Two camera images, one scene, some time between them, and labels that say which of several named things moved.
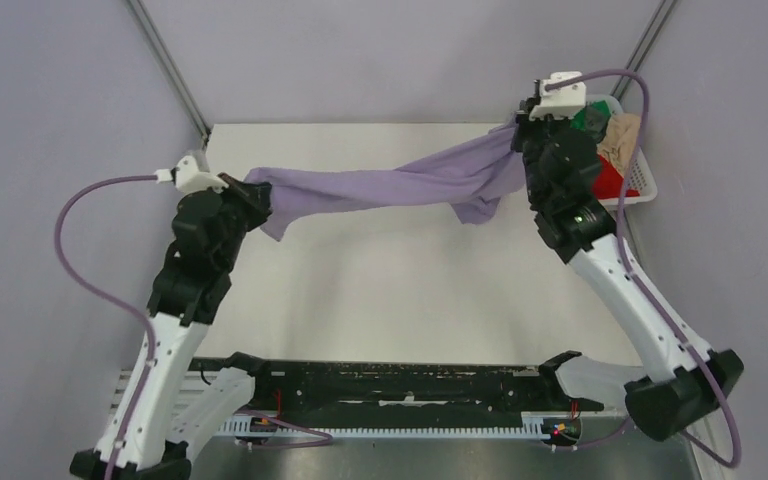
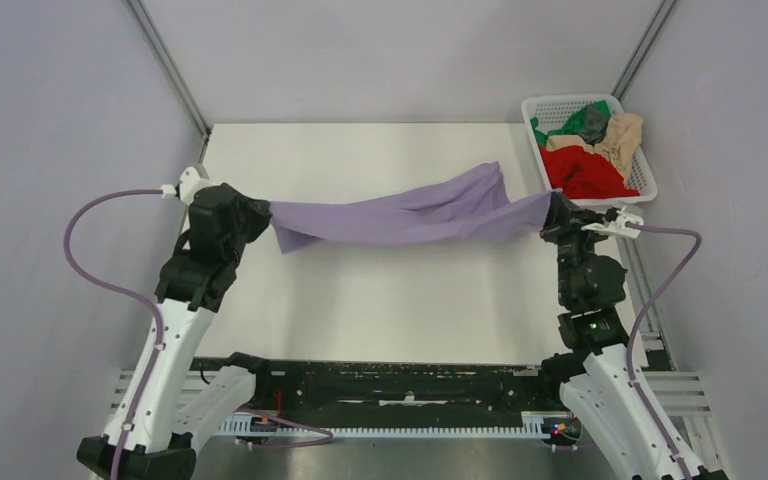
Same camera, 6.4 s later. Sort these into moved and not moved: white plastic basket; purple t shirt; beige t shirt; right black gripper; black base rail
Moved: purple t shirt; right black gripper
Not moved: black base rail; white plastic basket; beige t shirt
